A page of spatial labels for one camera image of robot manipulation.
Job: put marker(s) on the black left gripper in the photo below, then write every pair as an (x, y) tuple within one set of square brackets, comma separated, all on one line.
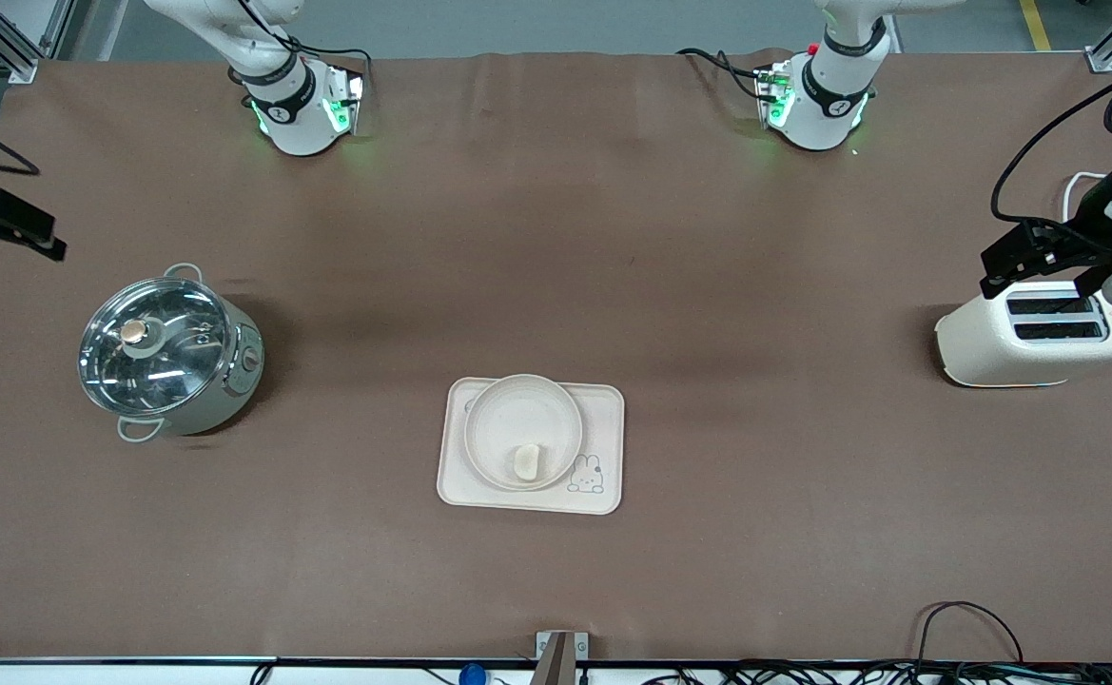
[(1091, 221)]

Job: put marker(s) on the round cream plate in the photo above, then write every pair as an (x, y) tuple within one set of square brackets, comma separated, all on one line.
[(517, 419)]

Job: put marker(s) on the small white bun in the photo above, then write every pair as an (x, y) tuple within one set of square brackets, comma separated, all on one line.
[(528, 461)]

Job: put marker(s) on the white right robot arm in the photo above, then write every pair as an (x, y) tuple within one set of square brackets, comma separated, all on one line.
[(294, 124)]

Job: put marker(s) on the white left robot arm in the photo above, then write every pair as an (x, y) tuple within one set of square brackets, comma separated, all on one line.
[(827, 114)]

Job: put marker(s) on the cream rabbit print tray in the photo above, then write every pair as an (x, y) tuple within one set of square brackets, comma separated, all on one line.
[(603, 428)]

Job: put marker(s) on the cream two-slot toaster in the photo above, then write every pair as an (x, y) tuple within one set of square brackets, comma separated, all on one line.
[(1003, 342)]

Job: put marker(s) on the glass pot lid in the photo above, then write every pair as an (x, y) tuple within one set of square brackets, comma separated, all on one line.
[(151, 347)]

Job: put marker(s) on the pale green electric pot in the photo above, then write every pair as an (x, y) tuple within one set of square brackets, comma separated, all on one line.
[(242, 376)]

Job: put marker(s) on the blue round cap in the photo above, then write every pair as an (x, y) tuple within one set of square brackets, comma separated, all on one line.
[(472, 675)]

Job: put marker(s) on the grey metal camera bracket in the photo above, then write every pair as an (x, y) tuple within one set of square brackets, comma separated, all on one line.
[(560, 656)]

